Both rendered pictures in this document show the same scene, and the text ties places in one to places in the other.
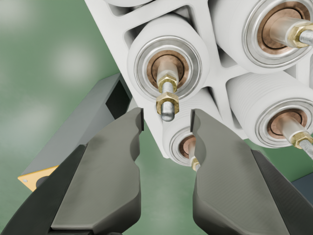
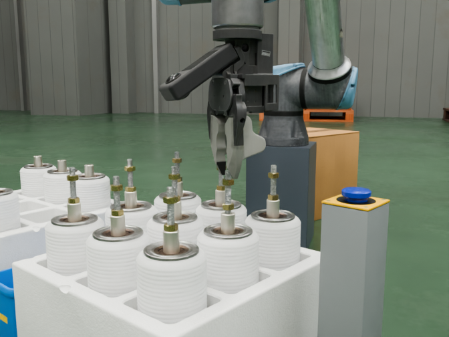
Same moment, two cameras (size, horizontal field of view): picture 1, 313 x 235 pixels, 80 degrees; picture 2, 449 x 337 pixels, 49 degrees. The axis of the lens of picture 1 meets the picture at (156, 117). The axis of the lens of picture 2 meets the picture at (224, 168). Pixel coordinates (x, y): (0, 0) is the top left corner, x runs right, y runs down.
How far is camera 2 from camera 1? 0.70 m
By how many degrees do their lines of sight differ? 70
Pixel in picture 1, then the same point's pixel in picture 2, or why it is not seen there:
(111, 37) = (239, 297)
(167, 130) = (274, 227)
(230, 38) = (191, 227)
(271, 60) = (191, 214)
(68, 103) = not seen: outside the picture
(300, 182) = not seen: hidden behind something
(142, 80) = (242, 234)
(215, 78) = not seen: hidden behind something
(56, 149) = (341, 230)
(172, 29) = (202, 236)
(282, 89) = (203, 213)
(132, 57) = (232, 241)
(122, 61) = (256, 290)
